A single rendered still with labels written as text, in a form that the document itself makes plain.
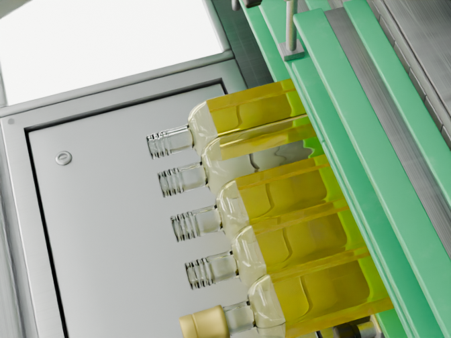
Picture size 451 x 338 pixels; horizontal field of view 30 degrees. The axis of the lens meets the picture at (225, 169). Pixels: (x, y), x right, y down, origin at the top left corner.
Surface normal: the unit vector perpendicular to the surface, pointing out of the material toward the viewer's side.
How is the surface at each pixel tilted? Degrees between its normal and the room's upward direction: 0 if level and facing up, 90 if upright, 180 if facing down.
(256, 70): 91
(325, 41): 90
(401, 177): 90
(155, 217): 90
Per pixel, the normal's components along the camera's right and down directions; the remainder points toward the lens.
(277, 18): -0.05, -0.57
